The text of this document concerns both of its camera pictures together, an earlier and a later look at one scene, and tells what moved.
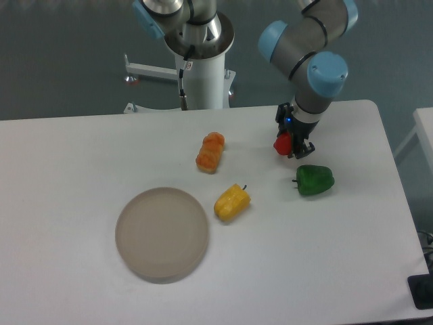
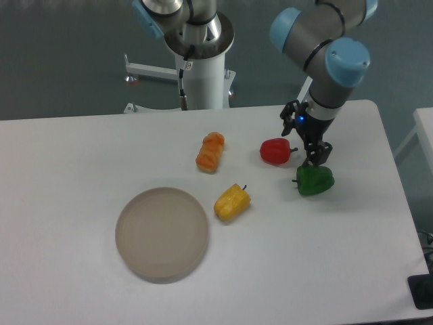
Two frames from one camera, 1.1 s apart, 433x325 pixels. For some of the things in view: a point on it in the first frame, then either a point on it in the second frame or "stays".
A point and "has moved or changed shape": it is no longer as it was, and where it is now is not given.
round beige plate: [162, 235] stays
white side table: [423, 120] stays
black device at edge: [421, 290] stays
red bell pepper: [283, 144] has moved or changed shape
